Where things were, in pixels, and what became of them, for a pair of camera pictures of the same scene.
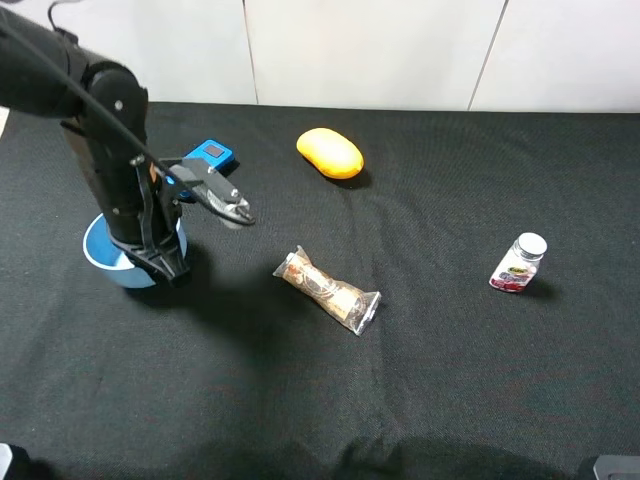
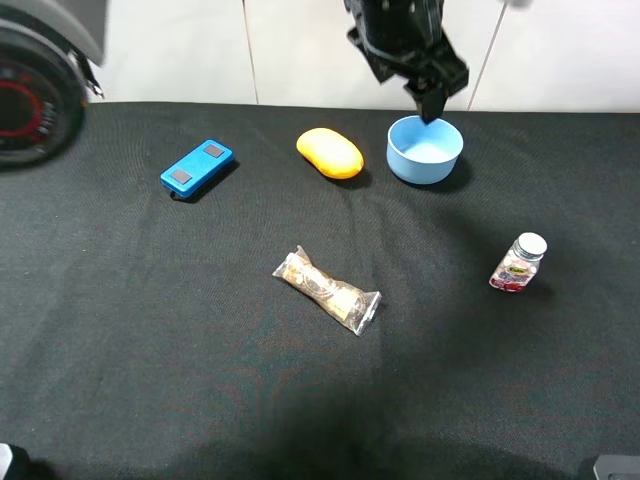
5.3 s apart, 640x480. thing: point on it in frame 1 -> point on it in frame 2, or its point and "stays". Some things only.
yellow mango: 330,152 stays
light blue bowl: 116,267 -> 424,153
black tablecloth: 424,294 stays
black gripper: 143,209 -> 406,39
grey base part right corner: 617,467 stays
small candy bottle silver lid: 519,264 stays
